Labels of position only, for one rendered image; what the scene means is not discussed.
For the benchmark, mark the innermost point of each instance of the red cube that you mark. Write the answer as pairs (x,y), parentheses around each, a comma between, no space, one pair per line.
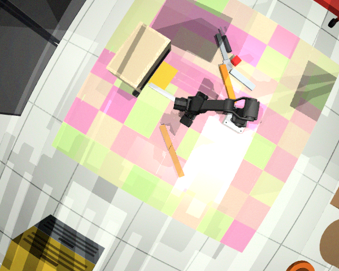
(235,60)

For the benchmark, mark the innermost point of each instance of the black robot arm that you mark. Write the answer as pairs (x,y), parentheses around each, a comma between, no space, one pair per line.
(195,105)

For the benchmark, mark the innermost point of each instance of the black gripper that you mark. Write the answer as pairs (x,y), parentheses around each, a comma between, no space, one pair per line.
(186,119)

